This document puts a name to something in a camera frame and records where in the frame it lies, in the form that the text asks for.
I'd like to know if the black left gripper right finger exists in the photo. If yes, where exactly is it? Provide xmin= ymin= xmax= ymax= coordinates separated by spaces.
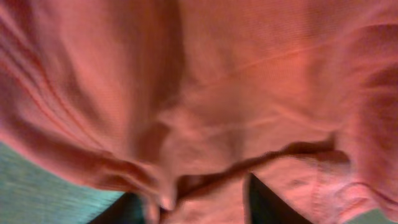
xmin=248 ymin=174 xmax=312 ymax=224

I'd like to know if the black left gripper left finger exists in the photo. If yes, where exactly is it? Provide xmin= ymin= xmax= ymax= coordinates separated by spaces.
xmin=88 ymin=193 xmax=146 ymax=224

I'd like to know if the orange printed t-shirt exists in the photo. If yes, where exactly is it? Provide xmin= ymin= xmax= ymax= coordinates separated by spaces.
xmin=1 ymin=0 xmax=397 ymax=223

